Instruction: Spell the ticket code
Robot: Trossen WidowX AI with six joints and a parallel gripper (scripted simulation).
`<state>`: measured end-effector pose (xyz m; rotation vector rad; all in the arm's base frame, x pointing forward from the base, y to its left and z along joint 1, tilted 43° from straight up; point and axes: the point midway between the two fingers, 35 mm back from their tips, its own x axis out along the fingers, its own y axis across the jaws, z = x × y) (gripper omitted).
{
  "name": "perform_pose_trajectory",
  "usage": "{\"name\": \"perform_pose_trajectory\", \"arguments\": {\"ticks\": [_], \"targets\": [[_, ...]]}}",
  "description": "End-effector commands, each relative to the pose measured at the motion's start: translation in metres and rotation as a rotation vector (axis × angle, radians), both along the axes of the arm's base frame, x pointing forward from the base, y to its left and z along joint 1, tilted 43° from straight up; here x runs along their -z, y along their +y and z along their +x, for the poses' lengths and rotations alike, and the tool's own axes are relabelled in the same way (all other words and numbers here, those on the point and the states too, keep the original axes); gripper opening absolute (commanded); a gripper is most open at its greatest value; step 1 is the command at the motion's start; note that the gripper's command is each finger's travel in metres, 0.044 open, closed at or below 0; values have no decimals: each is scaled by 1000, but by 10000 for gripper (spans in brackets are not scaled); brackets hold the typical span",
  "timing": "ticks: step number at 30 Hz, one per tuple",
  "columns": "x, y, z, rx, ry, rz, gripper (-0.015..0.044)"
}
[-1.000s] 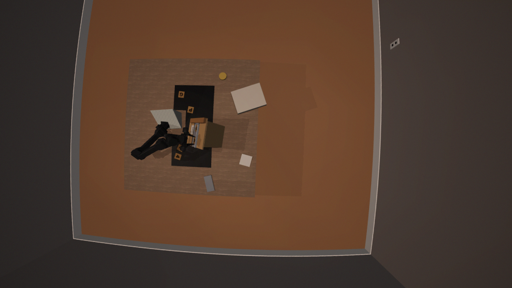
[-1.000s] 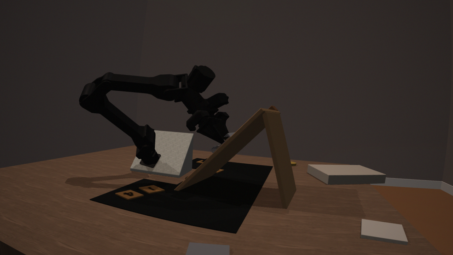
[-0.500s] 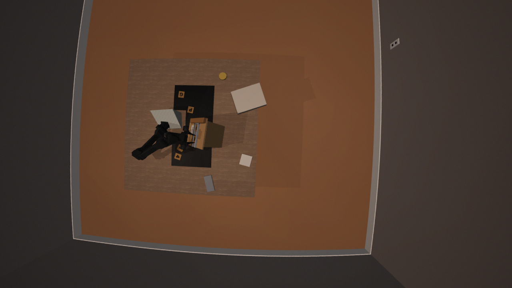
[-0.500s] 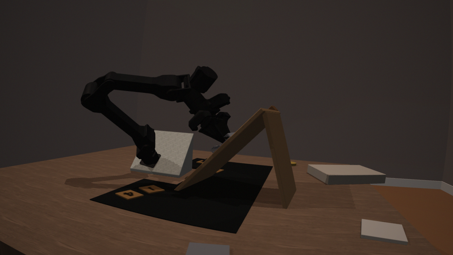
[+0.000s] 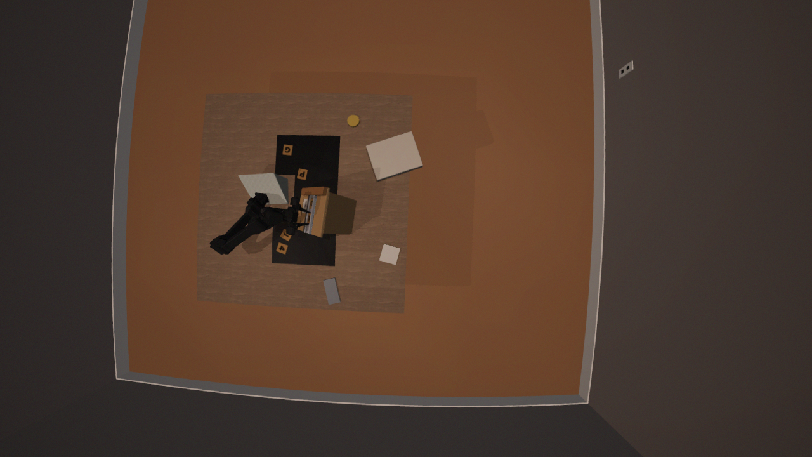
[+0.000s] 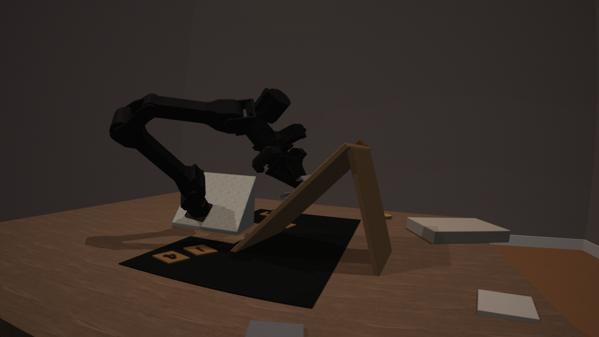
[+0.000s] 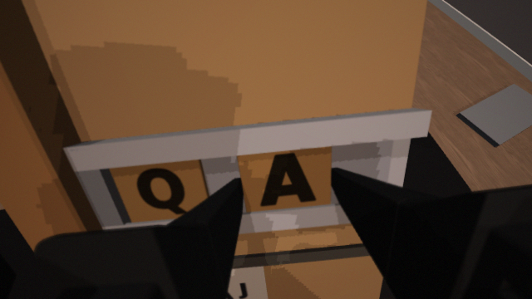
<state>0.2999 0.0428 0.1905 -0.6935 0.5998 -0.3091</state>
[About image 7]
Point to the white paper ticket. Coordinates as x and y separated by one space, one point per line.
247 283

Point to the tan letter tile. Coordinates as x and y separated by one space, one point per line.
286 179
161 191

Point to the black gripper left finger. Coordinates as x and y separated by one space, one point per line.
188 258

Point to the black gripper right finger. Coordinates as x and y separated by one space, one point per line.
425 246

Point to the tan wooden board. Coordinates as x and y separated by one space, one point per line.
92 85

